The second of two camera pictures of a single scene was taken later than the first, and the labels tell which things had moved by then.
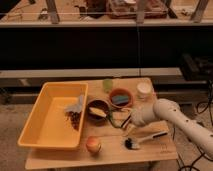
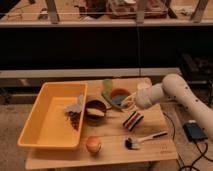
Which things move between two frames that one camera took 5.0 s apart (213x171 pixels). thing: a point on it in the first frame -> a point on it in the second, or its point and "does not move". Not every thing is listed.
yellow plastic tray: x=48 y=125 does not move
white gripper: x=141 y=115 -> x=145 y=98
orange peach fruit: x=93 y=144 does not move
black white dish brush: x=131 y=143 does not move
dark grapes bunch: x=75 y=118 does not move
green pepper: x=110 y=117 -> x=107 y=96
